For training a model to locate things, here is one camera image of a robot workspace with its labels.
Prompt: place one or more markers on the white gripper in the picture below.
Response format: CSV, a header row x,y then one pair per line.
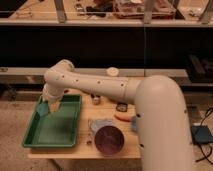
x,y
53,106

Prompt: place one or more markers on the green sponge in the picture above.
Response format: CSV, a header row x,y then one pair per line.
x,y
43,109

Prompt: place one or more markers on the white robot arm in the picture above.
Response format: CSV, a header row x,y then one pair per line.
x,y
162,120

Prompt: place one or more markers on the green plastic tray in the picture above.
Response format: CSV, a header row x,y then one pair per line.
x,y
55,130

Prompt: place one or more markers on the small metal cup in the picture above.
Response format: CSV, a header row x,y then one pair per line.
x,y
95,99

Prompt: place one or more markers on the grey cloth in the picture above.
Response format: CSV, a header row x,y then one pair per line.
x,y
96,124

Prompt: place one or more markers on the metal fork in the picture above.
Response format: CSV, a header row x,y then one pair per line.
x,y
89,132

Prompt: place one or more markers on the wooden table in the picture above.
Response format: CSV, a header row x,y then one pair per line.
x,y
83,150

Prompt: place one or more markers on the purple bowl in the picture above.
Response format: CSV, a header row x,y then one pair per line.
x,y
109,140

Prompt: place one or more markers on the orange carrot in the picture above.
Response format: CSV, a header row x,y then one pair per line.
x,y
123,118

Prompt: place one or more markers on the small blue cup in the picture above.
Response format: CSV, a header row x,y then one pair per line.
x,y
133,124

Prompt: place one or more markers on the black box on floor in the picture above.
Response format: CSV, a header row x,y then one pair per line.
x,y
201,135

